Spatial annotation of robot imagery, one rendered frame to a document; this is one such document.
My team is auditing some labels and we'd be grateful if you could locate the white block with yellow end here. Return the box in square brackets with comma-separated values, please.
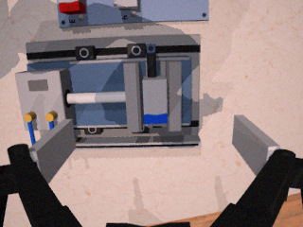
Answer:
[116, 0, 139, 10]

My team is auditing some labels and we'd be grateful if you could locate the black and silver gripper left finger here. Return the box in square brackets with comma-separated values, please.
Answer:
[0, 119, 82, 227]

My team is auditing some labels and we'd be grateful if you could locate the grey block with blue end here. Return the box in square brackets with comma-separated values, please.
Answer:
[142, 76, 168, 124]

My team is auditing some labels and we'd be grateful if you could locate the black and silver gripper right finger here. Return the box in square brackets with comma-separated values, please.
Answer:
[210, 114, 303, 227]

